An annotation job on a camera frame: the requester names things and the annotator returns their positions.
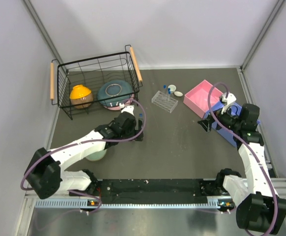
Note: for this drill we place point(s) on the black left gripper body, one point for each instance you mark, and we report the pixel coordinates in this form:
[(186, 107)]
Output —
[(128, 133)]

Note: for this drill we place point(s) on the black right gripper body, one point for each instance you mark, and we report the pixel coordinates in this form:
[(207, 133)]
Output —
[(228, 120)]

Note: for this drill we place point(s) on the small white cup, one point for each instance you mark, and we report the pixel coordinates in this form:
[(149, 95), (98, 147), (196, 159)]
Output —
[(172, 88)]

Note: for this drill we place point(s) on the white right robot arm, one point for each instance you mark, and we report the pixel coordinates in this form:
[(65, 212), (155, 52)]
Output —
[(258, 206)]

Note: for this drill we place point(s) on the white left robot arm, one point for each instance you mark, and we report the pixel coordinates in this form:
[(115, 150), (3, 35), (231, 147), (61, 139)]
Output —
[(47, 172)]

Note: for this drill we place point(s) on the blue plastic box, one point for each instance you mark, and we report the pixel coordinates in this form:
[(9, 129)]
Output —
[(226, 135)]

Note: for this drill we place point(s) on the pink plastic box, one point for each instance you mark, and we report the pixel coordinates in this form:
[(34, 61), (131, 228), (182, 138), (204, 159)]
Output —
[(196, 98)]

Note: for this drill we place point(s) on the green ceramic bowl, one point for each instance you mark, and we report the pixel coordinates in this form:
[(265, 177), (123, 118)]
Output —
[(96, 156)]

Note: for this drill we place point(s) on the small white lid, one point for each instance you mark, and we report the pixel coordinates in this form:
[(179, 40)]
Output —
[(178, 94)]

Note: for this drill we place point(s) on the clear test tube rack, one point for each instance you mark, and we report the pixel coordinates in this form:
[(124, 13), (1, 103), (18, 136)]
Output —
[(160, 100)]

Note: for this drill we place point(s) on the orange ceramic bowl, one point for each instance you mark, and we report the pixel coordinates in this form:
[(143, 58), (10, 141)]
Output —
[(81, 97)]

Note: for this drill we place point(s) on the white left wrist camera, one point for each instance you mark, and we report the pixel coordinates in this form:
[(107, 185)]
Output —
[(126, 108)]

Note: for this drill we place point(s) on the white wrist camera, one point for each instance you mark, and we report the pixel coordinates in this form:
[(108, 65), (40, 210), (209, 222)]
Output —
[(126, 108), (227, 99)]

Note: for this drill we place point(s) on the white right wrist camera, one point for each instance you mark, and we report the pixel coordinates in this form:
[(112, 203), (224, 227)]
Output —
[(227, 99)]

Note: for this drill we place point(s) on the black wire basket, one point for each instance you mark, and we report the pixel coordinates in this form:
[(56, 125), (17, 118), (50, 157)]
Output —
[(93, 73)]

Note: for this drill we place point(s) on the aluminium cable rail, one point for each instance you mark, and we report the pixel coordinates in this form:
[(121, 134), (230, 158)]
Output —
[(215, 201)]

